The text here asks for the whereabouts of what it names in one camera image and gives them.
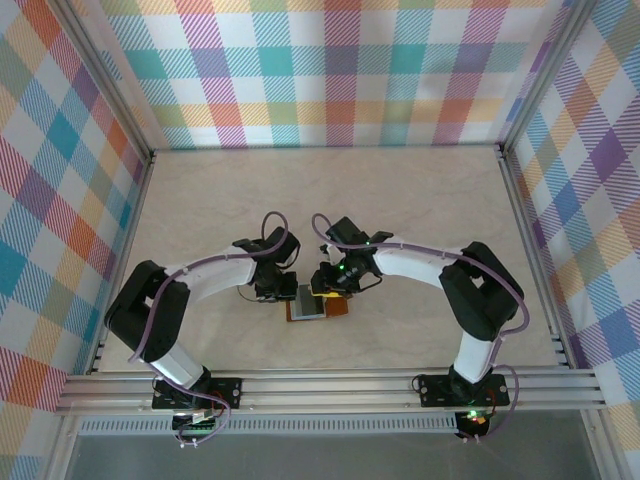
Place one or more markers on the brown leather card holder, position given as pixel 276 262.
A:
pixel 340 307

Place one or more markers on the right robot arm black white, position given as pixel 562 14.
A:
pixel 480 295

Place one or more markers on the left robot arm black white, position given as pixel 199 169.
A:
pixel 150 300

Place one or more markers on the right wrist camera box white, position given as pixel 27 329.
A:
pixel 328 251

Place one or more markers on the aluminium mounting rail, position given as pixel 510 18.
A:
pixel 325 390

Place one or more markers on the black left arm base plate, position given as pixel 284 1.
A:
pixel 227 392

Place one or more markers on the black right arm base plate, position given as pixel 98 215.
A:
pixel 435 390

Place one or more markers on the aluminium table side rail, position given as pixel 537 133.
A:
pixel 524 225
pixel 131 225

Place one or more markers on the aluminium frame post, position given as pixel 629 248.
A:
pixel 540 75
pixel 106 75

